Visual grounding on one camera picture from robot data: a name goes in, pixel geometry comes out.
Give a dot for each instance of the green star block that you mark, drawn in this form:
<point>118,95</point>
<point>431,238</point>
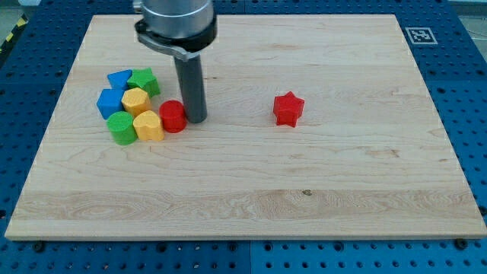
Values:
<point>144,79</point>

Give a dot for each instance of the black yellow hazard tape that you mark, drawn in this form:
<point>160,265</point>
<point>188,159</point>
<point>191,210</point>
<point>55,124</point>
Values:
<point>13,35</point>

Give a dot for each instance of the blue square block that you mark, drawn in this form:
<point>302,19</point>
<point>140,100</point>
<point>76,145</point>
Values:
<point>110,102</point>

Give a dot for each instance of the red star block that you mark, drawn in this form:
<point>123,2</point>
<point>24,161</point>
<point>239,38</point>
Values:
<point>288,109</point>

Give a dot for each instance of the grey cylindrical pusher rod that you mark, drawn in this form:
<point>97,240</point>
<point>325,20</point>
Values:
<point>192,89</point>

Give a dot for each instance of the blue triangle block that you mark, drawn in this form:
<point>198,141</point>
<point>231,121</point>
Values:
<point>119,80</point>

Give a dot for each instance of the yellow hexagon block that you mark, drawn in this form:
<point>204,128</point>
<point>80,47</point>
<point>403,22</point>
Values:
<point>136,101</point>

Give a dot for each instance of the white fiducial marker tag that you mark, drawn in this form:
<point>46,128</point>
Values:
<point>421,36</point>

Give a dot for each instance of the red cylinder block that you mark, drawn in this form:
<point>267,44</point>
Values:
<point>173,116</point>

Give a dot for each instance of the light wooden board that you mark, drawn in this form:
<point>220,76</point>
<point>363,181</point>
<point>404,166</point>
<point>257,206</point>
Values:
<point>369,159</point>

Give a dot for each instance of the yellow heart block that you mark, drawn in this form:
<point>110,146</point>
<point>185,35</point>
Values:
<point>148,126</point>

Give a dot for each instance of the green cylinder block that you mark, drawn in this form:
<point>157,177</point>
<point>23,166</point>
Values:
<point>120,125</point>

